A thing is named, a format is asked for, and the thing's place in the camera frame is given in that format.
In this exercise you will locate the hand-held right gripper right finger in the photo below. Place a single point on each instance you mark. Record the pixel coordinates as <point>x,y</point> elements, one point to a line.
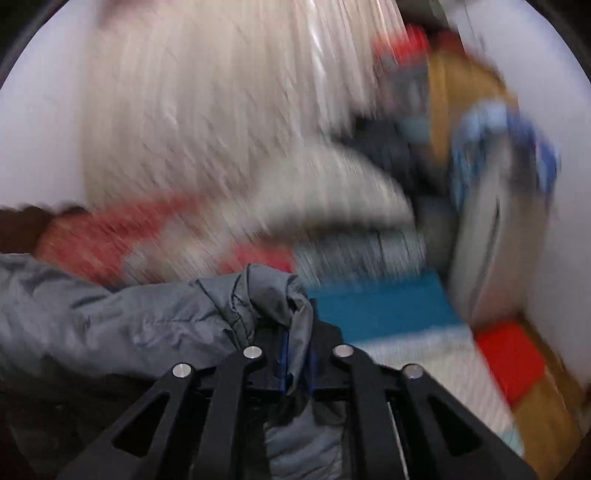
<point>316,369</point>

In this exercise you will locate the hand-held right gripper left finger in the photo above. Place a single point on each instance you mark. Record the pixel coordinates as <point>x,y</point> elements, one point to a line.
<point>285,364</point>

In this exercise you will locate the grey puffer jacket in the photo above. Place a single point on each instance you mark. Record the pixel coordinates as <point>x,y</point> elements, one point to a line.
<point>138,323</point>

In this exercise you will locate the black clothes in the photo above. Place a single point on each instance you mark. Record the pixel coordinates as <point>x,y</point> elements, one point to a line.
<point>388,143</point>

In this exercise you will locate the blue foam mat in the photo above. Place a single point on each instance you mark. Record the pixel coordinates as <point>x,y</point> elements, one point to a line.
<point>383,309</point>

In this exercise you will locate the blue white patterned quilt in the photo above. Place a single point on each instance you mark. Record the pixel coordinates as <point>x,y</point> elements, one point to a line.
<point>360,251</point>

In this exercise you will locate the cream dotted quilt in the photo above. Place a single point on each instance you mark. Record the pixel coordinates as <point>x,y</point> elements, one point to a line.
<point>332,184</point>

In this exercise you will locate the red flat box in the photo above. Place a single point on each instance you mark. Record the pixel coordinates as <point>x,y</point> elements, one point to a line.
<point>510,360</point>

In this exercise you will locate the red patterned quilt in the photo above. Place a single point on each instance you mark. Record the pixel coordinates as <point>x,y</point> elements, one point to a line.
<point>106,240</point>

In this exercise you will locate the pale shiny curtain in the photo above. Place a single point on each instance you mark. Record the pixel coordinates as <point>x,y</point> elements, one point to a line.
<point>207,101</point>

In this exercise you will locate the dark brown cloth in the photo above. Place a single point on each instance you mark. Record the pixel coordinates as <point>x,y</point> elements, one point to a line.
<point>27,228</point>

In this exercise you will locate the blue patterned cloth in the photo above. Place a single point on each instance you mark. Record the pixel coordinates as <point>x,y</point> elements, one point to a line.
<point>489,124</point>

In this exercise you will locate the cardboard box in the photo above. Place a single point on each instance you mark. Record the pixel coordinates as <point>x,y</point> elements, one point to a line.
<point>457,83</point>

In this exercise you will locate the red plastic bag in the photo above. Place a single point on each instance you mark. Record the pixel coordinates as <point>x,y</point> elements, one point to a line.
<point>401,44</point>

